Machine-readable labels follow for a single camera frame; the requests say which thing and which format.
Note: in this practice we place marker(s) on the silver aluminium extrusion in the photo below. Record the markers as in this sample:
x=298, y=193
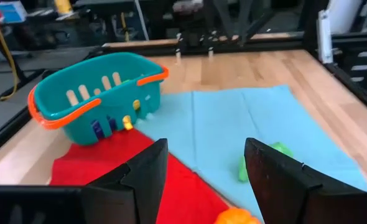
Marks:
x=324, y=37

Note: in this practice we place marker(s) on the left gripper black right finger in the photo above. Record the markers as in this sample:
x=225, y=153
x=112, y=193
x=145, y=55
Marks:
x=289, y=196

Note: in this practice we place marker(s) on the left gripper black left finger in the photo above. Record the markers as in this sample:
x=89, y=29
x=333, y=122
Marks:
x=133, y=193

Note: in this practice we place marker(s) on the purple toy eggplant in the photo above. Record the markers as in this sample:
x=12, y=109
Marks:
x=97, y=129

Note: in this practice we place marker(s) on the light blue cloth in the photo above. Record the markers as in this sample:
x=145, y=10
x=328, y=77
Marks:
x=233, y=118

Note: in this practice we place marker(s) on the yellow container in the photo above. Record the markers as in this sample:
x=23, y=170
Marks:
x=63, y=6

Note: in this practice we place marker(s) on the black table frame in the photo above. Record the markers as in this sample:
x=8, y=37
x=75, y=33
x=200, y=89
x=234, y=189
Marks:
x=140, y=49

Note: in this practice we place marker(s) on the yellow toy banana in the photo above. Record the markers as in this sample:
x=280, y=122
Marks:
x=127, y=123

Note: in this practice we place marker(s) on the blue and white box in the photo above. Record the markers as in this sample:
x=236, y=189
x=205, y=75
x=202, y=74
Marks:
x=12, y=12

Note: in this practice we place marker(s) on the red cloth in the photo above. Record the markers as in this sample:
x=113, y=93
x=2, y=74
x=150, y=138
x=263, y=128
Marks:
x=186, y=193

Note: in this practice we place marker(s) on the orange toy tangerine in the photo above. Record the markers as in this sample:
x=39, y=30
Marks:
x=236, y=216

